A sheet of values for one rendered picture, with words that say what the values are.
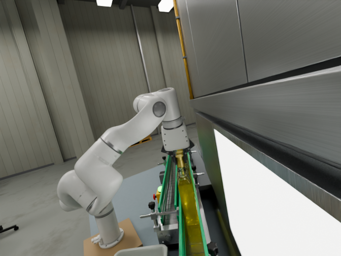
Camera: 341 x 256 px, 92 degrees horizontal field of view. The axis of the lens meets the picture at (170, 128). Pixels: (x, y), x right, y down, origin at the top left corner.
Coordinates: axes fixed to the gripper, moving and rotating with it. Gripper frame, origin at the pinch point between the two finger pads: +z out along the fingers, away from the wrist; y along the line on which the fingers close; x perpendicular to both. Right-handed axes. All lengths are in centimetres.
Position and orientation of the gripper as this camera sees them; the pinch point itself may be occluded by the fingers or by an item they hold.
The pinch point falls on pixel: (179, 158)
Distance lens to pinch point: 69.6
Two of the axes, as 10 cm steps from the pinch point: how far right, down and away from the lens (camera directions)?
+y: -9.8, 1.9, 0.7
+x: 0.1, 4.0, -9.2
